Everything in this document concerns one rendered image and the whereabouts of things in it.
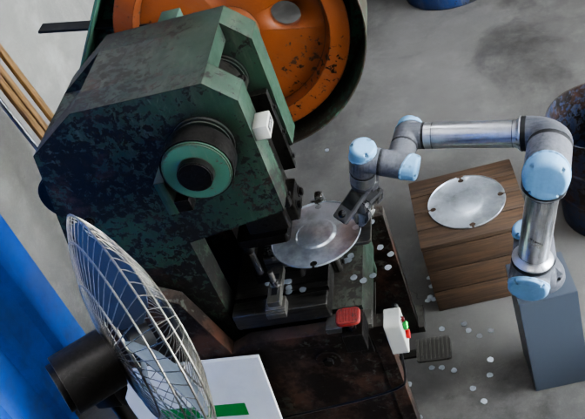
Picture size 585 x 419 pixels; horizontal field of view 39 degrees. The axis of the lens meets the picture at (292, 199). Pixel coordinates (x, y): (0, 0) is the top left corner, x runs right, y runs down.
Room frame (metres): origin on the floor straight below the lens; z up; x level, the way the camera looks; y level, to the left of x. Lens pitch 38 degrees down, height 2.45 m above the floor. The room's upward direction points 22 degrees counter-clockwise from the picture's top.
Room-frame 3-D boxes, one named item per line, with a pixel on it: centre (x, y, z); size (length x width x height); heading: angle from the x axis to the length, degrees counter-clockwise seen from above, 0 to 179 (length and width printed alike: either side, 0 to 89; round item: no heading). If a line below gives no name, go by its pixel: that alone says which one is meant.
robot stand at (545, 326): (1.74, -0.63, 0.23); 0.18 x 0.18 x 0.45; 78
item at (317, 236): (1.95, -0.03, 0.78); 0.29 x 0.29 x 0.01
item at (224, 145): (1.76, 0.19, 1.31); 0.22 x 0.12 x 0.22; 71
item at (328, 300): (1.99, 0.09, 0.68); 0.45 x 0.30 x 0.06; 161
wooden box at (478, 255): (2.30, -0.60, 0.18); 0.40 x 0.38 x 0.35; 77
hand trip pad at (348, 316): (1.61, -0.02, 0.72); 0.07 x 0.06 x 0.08; 71
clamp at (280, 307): (1.83, 0.15, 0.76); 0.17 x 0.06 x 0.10; 161
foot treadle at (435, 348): (1.95, -0.04, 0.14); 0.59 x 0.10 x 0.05; 71
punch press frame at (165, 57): (2.04, 0.23, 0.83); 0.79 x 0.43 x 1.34; 71
